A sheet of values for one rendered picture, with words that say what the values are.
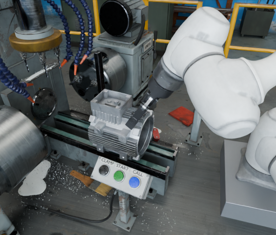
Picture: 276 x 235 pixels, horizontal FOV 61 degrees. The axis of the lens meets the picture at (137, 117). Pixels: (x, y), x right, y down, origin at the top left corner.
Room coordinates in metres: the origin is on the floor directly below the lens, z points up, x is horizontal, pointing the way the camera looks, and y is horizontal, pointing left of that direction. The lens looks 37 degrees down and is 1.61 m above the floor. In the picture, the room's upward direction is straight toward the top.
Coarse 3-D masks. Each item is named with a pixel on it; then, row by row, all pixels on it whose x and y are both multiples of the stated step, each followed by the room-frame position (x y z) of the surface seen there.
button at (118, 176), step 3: (117, 171) 0.45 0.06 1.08; (120, 171) 0.45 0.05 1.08; (114, 174) 0.44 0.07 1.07; (117, 174) 0.44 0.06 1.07; (120, 174) 0.44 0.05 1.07; (123, 174) 0.44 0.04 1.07; (114, 177) 0.43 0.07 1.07; (117, 177) 0.43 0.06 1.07; (120, 177) 0.43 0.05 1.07; (123, 177) 0.43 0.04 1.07; (117, 180) 0.43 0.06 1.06; (120, 180) 0.42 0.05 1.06
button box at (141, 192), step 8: (104, 160) 0.48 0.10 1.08; (112, 160) 0.48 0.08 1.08; (96, 168) 0.47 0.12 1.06; (112, 168) 0.46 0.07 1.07; (120, 168) 0.46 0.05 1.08; (128, 168) 0.45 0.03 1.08; (96, 176) 0.45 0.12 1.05; (104, 176) 0.45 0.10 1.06; (112, 176) 0.44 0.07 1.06; (128, 176) 0.43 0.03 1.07; (136, 176) 0.43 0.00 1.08; (144, 176) 0.43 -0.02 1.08; (152, 176) 0.45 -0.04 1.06; (112, 184) 0.42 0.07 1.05; (120, 184) 0.42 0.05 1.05; (128, 184) 0.41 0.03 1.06; (144, 184) 0.41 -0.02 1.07; (128, 192) 0.40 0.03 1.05; (136, 192) 0.40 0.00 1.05; (144, 192) 0.39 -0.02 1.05
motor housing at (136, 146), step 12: (132, 108) 0.72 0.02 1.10; (96, 120) 0.69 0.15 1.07; (144, 120) 0.66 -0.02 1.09; (108, 132) 0.64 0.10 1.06; (132, 132) 0.63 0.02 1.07; (144, 132) 0.74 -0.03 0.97; (96, 144) 0.66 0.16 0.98; (108, 144) 0.63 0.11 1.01; (120, 144) 0.61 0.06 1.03; (132, 144) 0.60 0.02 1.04; (144, 144) 0.70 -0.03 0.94; (132, 156) 0.60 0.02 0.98
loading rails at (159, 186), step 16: (48, 128) 0.83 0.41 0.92; (64, 128) 0.89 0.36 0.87; (80, 128) 0.85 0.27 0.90; (64, 144) 0.76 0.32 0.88; (80, 144) 0.72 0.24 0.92; (160, 144) 0.72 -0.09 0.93; (80, 160) 0.73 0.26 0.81; (96, 160) 0.69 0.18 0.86; (128, 160) 0.63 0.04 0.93; (144, 160) 0.63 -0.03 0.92; (160, 160) 0.67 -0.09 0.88; (176, 160) 0.68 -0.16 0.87; (160, 176) 0.56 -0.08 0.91; (160, 192) 0.56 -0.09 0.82
